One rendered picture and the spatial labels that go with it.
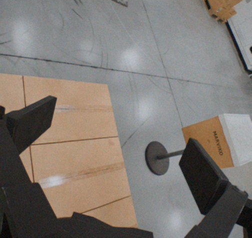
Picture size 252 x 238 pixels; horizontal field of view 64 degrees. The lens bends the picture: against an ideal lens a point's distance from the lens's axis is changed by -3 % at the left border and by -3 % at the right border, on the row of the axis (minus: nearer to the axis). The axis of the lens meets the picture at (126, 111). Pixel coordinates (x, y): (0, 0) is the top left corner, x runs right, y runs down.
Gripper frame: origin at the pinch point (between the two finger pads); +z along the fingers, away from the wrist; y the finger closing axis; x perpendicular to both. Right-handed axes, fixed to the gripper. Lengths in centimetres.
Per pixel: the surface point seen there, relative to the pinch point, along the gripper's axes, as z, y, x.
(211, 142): 136, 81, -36
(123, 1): 318, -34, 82
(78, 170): 87, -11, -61
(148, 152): 197, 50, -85
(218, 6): 610, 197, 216
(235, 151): 121, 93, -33
